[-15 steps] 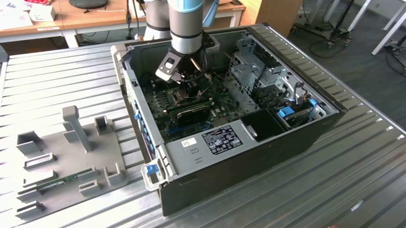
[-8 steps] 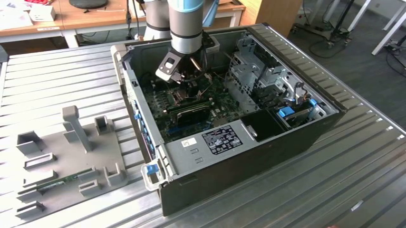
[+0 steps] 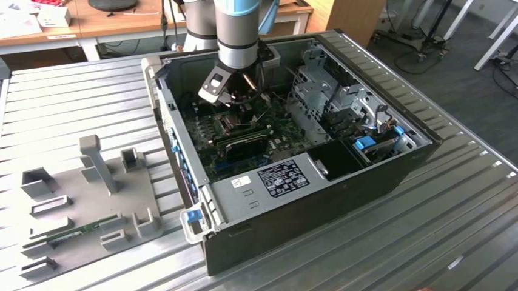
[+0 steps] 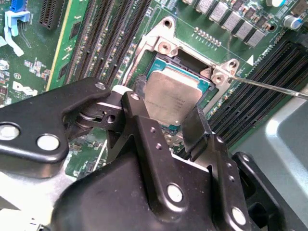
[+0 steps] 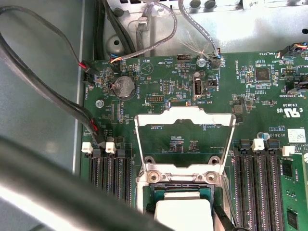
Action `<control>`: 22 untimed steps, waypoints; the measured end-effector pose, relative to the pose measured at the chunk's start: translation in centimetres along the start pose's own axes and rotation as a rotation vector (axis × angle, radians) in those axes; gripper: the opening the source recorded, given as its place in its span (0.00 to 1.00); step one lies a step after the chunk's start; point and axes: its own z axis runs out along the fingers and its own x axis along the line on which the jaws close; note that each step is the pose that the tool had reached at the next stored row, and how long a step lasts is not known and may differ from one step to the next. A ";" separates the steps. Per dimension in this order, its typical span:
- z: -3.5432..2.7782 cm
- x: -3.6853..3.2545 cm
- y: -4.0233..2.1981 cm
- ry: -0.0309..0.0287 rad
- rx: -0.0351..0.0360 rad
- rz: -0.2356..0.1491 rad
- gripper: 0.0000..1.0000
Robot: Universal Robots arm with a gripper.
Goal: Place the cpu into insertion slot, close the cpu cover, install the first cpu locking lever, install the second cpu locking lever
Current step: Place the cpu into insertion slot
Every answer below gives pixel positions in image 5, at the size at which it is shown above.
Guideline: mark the green motherboard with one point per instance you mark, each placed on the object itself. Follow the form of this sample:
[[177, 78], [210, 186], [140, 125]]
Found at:
[[264, 101]]

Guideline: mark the green RAM stick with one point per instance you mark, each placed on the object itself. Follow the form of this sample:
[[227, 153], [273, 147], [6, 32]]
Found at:
[[296, 192]]

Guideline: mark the metal CPU socket cover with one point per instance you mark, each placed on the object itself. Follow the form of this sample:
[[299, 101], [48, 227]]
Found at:
[[154, 119]]

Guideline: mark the RAM slot black clips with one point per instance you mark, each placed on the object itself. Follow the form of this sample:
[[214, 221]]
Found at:
[[273, 192], [241, 192], [103, 168], [126, 173]]

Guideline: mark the white board label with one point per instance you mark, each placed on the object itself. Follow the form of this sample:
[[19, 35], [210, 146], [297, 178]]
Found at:
[[297, 135]]

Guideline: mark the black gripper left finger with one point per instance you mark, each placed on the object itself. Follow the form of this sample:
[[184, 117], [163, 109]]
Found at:
[[150, 208]]

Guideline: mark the CPU socket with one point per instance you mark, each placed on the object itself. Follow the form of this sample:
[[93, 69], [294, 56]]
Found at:
[[183, 178]]

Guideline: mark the silver CPU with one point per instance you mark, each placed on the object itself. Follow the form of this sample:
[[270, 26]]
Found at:
[[183, 214]]

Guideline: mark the round coin battery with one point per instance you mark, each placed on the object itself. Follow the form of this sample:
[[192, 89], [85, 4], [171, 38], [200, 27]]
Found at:
[[124, 87]]

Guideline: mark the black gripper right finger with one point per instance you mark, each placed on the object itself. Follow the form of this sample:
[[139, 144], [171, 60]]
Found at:
[[223, 220]]

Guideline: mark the black open PC case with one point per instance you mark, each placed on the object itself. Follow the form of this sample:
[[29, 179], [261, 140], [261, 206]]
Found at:
[[240, 31]]

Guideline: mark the internal USB port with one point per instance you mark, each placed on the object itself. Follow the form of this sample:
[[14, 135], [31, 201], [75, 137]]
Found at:
[[197, 86]]

